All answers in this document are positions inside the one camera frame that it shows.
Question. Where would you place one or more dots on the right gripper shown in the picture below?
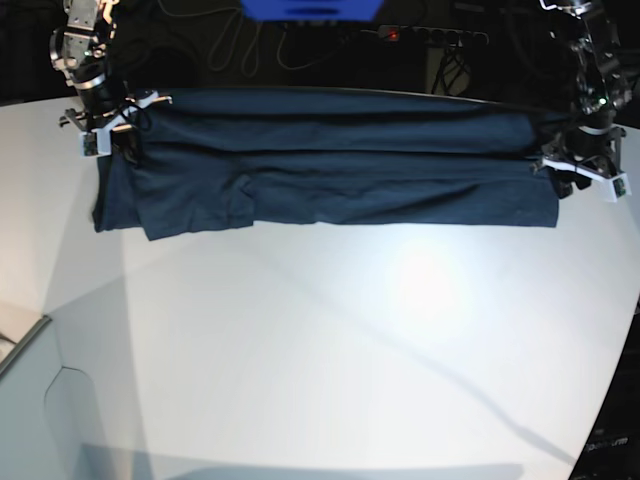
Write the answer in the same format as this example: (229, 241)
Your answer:
(119, 120)

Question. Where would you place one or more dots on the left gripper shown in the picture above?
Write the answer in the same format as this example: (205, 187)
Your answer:
(581, 157)

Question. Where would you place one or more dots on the navy blue t-shirt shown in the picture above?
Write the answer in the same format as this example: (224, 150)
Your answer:
(227, 158)

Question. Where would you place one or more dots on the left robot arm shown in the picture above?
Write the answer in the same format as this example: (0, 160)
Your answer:
(602, 89)

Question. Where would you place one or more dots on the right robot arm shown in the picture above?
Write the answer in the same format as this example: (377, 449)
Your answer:
(79, 50)

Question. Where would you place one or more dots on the blue plastic box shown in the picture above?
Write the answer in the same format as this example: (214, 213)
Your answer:
(311, 10)

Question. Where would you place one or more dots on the white power strip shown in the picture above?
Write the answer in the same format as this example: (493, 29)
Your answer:
(434, 37)

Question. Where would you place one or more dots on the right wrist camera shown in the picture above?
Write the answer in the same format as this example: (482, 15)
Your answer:
(95, 143)

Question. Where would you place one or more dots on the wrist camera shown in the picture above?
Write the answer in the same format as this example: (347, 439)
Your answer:
(616, 188)
(95, 143)

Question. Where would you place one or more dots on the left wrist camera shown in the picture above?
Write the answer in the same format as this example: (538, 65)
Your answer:
(616, 188)

